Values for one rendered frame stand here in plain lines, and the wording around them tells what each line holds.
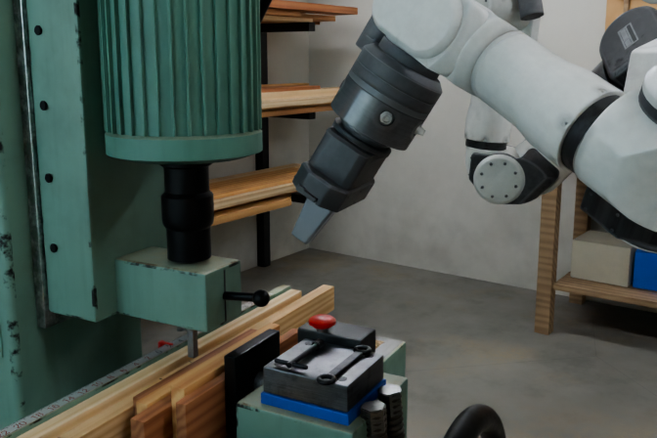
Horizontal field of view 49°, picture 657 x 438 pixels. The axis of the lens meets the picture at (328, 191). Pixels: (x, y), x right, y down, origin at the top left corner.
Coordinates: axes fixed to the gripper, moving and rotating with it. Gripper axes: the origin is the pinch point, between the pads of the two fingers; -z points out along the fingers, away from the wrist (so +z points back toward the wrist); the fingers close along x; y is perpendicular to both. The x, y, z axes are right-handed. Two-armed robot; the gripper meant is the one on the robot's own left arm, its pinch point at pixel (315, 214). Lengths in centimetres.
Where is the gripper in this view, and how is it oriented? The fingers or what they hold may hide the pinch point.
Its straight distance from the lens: 75.4
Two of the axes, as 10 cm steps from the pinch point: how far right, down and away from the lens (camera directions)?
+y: -8.0, -5.6, 2.1
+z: 4.9, -8.1, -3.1
